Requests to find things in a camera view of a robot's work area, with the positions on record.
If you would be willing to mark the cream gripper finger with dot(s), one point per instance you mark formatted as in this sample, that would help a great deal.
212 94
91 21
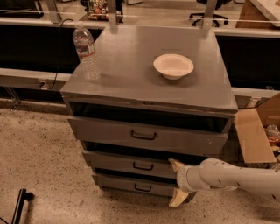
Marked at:
178 197
176 165

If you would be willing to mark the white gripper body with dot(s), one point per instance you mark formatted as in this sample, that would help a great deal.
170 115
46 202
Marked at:
181 178

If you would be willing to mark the grey drawer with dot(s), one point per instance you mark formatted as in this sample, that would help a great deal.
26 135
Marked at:
143 162
145 136
135 185

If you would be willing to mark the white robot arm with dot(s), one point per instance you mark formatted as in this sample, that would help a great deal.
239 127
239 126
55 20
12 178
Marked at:
216 175

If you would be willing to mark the grey top drawer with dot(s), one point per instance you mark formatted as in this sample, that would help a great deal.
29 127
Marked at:
145 136

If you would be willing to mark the grey drawer cabinet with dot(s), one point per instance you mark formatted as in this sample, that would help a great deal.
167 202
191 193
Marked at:
131 90

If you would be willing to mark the grey bottom drawer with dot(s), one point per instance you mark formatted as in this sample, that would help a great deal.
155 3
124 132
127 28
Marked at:
135 185

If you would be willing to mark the cardboard box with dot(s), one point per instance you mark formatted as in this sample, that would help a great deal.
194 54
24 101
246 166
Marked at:
250 124

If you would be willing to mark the bottle inside cardboard box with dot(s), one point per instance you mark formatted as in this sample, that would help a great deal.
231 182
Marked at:
273 134

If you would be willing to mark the white bowl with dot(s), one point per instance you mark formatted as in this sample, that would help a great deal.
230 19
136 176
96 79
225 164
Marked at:
173 66

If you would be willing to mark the black office chair base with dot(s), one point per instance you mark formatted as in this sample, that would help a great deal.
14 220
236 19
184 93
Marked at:
206 21

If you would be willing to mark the black bar on floor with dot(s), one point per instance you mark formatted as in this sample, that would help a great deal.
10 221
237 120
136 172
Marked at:
22 197

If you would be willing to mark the clear plastic water bottle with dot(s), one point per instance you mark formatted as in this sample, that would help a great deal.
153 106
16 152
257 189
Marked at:
85 48

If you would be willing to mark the colourful objects bin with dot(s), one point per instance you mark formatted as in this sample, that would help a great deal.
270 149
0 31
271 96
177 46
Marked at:
98 10

